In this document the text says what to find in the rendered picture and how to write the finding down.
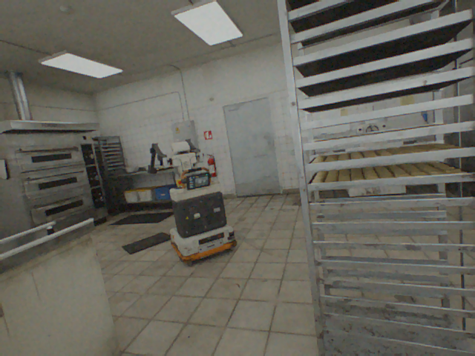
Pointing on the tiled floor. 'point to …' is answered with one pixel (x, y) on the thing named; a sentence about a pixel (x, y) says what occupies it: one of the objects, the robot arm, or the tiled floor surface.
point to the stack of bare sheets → (146, 242)
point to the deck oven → (49, 176)
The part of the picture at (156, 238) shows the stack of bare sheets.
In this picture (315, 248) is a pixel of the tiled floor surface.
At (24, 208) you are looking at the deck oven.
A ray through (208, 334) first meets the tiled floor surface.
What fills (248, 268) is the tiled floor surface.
